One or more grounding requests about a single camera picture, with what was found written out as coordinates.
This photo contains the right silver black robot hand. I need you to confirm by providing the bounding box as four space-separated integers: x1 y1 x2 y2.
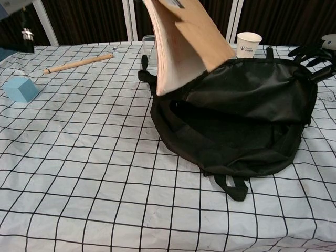
287 33 336 84

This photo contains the black backpack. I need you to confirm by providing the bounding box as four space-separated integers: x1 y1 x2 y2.
137 46 319 203

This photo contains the brown spiral notebook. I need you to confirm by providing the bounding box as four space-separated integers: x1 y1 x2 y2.
143 0 236 97

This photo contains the white paper cup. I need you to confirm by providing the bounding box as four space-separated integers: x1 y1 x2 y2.
236 31 263 59

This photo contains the clear plastic container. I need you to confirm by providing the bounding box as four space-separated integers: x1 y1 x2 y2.
142 34 159 70

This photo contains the wooden stick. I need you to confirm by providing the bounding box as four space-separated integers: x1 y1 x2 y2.
43 52 114 75

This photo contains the white black grid tablecloth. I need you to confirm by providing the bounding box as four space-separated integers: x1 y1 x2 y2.
0 40 336 252

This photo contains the light blue foam cube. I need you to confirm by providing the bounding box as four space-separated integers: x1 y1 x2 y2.
2 76 39 104

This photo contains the blue padded table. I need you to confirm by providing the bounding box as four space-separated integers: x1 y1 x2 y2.
0 47 17 64

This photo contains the white partition frame post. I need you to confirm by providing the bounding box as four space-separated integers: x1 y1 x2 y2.
225 0 244 43
30 0 59 46
121 0 139 42

